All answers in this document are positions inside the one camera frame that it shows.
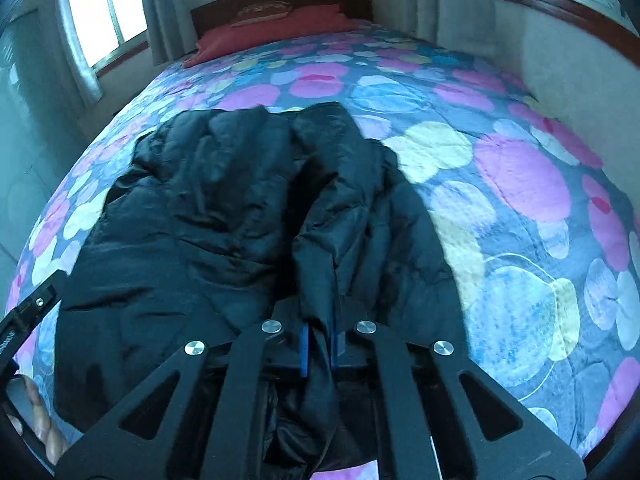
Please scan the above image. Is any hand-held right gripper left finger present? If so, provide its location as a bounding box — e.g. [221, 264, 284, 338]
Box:
[57, 302, 310, 480]

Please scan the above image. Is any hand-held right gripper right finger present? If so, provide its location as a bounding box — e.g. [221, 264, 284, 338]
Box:
[329, 302, 586, 480]

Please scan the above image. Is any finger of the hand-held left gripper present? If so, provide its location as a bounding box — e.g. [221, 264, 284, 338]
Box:
[0, 280, 69, 358]

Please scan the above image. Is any black puffer jacket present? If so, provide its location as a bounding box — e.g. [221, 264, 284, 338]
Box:
[54, 101, 468, 480]

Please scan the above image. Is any person's left hand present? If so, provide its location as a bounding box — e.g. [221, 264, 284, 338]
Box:
[10, 377, 69, 467]

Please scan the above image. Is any white wardrobe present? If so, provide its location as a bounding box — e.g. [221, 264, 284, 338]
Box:
[0, 10, 88, 281]

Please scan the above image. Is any floral bedspread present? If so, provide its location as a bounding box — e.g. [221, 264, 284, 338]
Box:
[2, 20, 640, 480]

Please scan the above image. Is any white sheer curtain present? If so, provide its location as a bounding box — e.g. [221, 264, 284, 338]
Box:
[54, 0, 104, 107]

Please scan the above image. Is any red pillow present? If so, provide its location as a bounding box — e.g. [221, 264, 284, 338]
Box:
[182, 4, 361, 68]

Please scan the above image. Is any grey curtain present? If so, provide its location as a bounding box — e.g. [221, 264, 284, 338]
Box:
[141, 0, 201, 66]
[414, 0, 499, 59]

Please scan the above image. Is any wooden headboard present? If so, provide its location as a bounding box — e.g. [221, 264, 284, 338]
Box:
[190, 0, 375, 43]

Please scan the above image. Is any red patterned cushion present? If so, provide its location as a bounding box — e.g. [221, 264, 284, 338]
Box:
[231, 0, 293, 27]

